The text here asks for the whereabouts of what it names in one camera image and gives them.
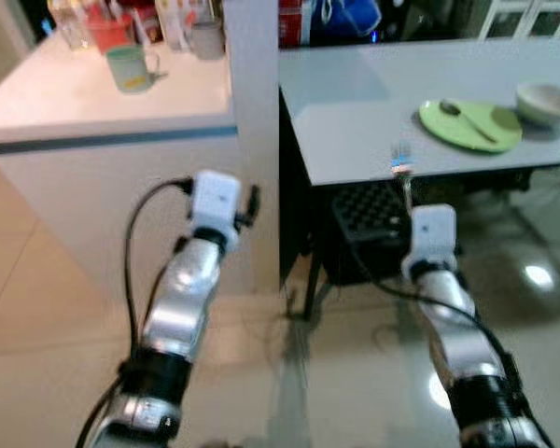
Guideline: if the white support pillar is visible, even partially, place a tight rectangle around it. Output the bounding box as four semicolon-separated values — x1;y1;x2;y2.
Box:
220;0;283;295

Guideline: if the black plastic crate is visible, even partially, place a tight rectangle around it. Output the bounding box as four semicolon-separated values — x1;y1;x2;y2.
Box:
322;180;421;286

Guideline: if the grey dining table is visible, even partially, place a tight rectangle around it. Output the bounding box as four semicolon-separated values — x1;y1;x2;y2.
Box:
278;37;560;323

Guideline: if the grey mug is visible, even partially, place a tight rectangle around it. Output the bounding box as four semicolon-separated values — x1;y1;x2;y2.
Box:
187;21;227;61

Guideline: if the red box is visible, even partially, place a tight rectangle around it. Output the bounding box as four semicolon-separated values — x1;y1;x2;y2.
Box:
278;0;315;48

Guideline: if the pale green mug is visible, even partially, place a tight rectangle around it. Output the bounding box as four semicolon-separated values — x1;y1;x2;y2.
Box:
106;45;161;93

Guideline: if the white kitchen counter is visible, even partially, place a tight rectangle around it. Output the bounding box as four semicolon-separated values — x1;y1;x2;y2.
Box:
0;28;239;300

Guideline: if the white printed carton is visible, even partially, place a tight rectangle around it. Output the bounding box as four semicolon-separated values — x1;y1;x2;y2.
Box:
157;0;192;49

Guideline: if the blue bag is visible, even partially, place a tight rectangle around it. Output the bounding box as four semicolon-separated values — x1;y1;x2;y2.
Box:
310;0;384;43

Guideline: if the red snack packet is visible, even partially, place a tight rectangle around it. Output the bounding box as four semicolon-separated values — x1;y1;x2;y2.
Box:
131;0;164;43

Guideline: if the red plastic cup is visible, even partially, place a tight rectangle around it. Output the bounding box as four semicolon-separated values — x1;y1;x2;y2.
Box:
86;7;136;54

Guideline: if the metal spoon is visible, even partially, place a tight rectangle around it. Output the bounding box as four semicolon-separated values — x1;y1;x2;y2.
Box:
439;100;498;144

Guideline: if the green plate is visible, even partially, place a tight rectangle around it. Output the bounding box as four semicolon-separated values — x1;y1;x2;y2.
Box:
418;98;524;154

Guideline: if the white bowl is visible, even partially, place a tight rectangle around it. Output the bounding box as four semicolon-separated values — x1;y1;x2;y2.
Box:
515;82;560;129

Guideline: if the white framed cabinet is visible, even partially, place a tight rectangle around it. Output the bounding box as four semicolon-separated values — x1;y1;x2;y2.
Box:
481;0;560;40

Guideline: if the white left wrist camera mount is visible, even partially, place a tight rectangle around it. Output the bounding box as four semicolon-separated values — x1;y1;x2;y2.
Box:
189;170;244;245

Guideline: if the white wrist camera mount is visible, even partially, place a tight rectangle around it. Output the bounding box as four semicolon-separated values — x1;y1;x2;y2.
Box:
189;170;244;245
403;205;458;279

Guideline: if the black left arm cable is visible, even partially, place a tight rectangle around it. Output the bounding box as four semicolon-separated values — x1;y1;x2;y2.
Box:
75;177;195;448

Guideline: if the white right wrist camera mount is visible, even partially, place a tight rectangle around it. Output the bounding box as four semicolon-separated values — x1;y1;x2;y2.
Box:
403;205;458;279

